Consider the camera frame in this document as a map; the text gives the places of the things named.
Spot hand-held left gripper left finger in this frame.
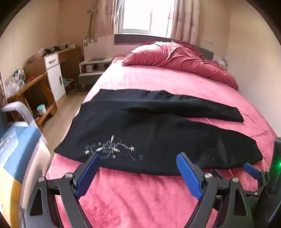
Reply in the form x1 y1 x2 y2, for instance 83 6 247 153
25 152 101 228

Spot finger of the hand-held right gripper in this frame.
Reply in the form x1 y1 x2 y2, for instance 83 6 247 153
243 163 268 189

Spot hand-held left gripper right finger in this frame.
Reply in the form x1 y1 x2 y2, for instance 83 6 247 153
176 152 262 228

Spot black embroidered pants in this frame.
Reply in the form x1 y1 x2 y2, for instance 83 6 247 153
54 89 263 176

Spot blue white box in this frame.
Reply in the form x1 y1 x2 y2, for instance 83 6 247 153
0 126 51 191

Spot grey chair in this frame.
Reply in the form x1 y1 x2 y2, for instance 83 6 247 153
0 102 47 149

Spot white nightstand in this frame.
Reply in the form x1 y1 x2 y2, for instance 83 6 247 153
78 57 115 88

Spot pink bed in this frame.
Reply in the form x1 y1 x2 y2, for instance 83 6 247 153
45 56 278 228

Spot white floral panel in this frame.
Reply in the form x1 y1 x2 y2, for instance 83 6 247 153
216 56 229 67
83 36 115 61

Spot clear plastic bags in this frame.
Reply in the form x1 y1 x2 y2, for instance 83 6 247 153
5 70 25 92

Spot red duvet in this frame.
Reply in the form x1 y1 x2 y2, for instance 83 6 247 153
122 41 239 90

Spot wooden desk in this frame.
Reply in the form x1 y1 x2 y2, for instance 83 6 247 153
6 47 80 130

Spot dark desk clutter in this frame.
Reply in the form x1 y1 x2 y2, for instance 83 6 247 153
43 44 76 55

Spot grey headboard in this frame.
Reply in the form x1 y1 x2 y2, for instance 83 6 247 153
114 34 214 61

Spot floral curtain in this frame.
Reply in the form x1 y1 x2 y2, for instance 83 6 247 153
170 0 200 44
93 0 124 36

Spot window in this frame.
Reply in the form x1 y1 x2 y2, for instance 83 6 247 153
119 0 174 35

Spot wall cable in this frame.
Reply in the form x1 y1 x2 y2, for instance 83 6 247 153
87 0 98 47

